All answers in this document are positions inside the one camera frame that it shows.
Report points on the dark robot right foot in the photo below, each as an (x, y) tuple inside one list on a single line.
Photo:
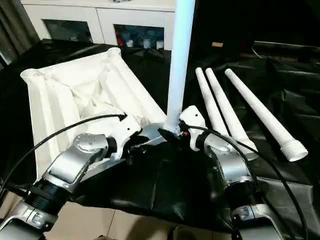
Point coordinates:
[(182, 235)]

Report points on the small tan box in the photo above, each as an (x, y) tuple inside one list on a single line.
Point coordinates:
[(217, 44)]

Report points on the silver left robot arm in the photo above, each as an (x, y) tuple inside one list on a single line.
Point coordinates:
[(70, 170)]

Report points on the black work mat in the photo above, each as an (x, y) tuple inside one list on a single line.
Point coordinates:
[(165, 190)]

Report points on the black side table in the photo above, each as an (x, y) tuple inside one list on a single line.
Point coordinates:
[(285, 47)]

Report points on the white plastic table leg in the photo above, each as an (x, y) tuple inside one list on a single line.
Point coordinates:
[(179, 60), (227, 112), (210, 100), (260, 112)]

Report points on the white glass-door cabinet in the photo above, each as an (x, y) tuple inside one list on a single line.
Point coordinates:
[(100, 20)]

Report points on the white plastic table top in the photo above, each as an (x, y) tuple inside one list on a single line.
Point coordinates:
[(75, 90)]

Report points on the grey window curtain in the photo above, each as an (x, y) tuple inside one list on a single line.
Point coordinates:
[(12, 27)]

